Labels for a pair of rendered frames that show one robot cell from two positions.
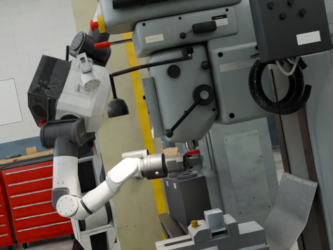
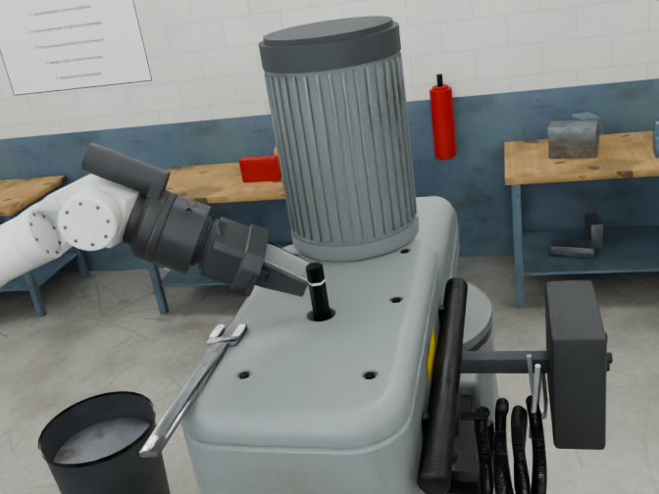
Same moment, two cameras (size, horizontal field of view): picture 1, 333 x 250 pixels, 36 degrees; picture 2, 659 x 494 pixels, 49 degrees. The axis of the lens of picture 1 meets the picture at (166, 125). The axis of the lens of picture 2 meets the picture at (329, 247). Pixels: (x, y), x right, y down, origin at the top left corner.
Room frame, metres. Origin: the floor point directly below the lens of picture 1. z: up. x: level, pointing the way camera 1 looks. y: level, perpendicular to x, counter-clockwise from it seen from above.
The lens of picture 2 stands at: (1.47, 0.67, 2.33)
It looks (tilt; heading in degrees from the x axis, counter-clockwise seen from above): 23 degrees down; 293
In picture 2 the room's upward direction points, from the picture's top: 9 degrees counter-clockwise
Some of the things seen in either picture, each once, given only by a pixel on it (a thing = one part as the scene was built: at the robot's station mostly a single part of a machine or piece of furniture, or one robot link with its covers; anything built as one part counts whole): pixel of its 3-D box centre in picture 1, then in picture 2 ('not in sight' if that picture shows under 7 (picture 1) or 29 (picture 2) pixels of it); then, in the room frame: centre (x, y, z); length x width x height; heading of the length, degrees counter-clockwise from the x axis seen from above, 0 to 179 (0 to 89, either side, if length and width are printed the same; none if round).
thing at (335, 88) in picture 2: not in sight; (342, 137); (1.84, -0.32, 2.05); 0.20 x 0.20 x 0.32
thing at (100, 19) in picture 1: (101, 24); not in sight; (1.78, 0.15, 1.76); 0.06 x 0.02 x 0.06; 7
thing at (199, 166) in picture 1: (194, 161); not in sight; (1.81, -0.07, 1.23); 0.05 x 0.05 x 0.06
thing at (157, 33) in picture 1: (182, 32); not in sight; (1.82, -0.12, 1.68); 0.34 x 0.24 x 0.10; 97
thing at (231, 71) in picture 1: (235, 84); not in sight; (1.83, -0.27, 1.47); 0.24 x 0.19 x 0.26; 7
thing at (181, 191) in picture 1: (186, 196); not in sight; (2.21, -0.03, 1.04); 0.22 x 0.12 x 0.20; 18
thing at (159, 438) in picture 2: not in sight; (195, 381); (1.90, 0.10, 1.89); 0.24 x 0.04 x 0.01; 97
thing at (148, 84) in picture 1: (152, 107); not in sight; (1.80, 0.03, 1.44); 0.04 x 0.04 x 0.21; 7
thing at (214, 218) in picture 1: (214, 220); not in sight; (1.65, -0.09, 1.05); 0.06 x 0.05 x 0.06; 5
